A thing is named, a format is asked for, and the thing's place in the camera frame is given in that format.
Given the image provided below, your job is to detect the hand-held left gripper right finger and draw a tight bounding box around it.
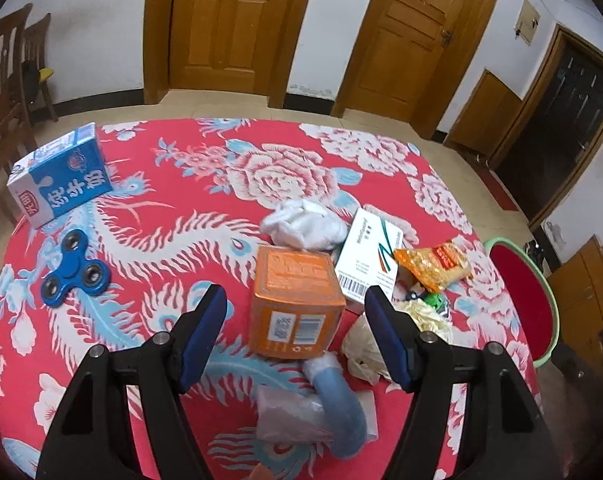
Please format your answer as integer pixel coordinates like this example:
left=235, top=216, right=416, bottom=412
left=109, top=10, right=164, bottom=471
left=364, top=285, right=565, bottom=480

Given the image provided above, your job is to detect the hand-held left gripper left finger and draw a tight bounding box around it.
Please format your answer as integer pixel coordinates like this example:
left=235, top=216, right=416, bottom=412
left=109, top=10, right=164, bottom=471
left=36, top=284, right=228, bottom=480

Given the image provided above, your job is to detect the clear plastic bag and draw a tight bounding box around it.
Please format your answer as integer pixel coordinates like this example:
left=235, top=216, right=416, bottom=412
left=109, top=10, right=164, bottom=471
left=256, top=385, right=332, bottom=443
left=342, top=299, right=453, bottom=385

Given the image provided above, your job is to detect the green toy figure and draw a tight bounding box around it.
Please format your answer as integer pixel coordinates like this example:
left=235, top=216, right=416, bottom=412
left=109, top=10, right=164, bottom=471
left=406, top=282, right=447, bottom=309

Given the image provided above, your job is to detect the blue and white curved tube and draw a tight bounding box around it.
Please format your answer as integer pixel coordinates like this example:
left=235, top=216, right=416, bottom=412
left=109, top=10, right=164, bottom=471
left=301, top=352, right=367, bottom=458

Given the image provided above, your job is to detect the orange snack packet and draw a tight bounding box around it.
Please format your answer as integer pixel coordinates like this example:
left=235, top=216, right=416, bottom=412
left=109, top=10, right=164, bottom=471
left=394, top=241, right=472, bottom=294

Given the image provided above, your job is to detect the white box with striped logo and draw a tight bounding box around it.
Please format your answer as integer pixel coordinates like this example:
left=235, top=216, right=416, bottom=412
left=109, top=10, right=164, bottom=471
left=334, top=205, right=403, bottom=306

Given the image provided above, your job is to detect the orange cardboard box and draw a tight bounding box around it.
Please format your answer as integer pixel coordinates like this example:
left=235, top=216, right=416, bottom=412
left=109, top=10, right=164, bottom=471
left=249, top=245, right=346, bottom=360

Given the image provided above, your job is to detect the white tissue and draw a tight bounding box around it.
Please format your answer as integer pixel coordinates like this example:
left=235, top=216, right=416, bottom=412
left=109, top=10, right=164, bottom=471
left=260, top=200, right=349, bottom=251

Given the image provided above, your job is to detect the green basin with red inside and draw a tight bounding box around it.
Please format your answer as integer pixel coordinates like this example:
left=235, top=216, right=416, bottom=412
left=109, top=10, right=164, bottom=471
left=484, top=239, right=561, bottom=368

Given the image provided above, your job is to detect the red floral tablecloth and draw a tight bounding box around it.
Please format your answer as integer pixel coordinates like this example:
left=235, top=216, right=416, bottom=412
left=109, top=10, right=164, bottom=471
left=0, top=117, right=539, bottom=480

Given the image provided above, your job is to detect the blue fidget spinner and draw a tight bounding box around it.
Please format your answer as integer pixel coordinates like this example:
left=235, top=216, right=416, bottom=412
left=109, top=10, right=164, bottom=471
left=42, top=229, right=112, bottom=308

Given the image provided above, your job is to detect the red doormat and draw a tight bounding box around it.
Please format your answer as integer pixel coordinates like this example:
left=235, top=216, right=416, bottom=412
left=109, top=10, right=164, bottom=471
left=474, top=166, right=518, bottom=212

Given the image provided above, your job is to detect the wooden floor cabinet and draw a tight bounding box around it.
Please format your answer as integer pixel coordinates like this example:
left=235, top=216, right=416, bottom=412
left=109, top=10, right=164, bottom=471
left=546, top=235, right=603, bottom=361

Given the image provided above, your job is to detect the blue and white milk carton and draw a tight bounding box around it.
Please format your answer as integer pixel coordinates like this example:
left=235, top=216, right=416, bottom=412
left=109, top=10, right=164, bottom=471
left=6, top=122, right=113, bottom=228

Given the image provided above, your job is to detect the dark entrance door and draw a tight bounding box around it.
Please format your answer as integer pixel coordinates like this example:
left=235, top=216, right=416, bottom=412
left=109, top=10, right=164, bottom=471
left=486, top=24, right=603, bottom=231

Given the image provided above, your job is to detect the black bag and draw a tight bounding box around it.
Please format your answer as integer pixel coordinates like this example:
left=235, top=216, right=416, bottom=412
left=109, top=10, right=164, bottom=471
left=22, top=60, right=42, bottom=103

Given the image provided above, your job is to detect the panelled wooden door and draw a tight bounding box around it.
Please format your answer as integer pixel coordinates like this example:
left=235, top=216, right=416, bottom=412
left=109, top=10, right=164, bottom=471
left=142, top=0, right=322, bottom=110

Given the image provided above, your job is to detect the wooden chair with yellow cushion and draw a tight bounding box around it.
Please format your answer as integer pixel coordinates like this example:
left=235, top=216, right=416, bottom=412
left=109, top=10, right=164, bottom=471
left=22, top=12, right=60, bottom=123

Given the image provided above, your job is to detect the beige electrical panel box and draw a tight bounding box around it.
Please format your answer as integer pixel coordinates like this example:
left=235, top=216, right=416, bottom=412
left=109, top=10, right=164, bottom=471
left=514, top=0, right=541, bottom=46

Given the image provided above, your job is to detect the wooden door with metal handle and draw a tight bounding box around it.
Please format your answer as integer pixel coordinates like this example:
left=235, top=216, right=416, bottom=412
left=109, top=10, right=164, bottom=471
left=331, top=0, right=509, bottom=140

